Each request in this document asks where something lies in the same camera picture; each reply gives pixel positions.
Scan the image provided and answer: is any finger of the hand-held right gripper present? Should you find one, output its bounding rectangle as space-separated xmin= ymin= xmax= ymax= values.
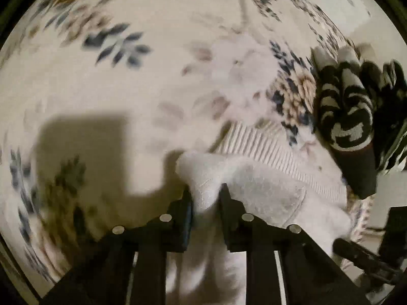
xmin=332 ymin=238 xmax=380 ymax=275

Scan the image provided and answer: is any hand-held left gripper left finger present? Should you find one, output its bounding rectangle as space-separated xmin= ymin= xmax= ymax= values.
xmin=41 ymin=190 xmax=194 ymax=305

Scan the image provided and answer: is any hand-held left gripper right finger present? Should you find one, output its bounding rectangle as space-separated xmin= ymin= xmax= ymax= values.
xmin=218 ymin=183 xmax=371 ymax=305

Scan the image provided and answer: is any white knitted sweater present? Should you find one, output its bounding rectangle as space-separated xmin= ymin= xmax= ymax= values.
xmin=165 ymin=121 xmax=353 ymax=305

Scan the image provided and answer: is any floral bed blanket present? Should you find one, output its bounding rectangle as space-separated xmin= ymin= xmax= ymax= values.
xmin=0 ymin=0 xmax=382 ymax=294

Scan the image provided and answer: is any black and white patterned garment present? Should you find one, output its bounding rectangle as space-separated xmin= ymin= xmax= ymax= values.
xmin=312 ymin=46 xmax=379 ymax=199

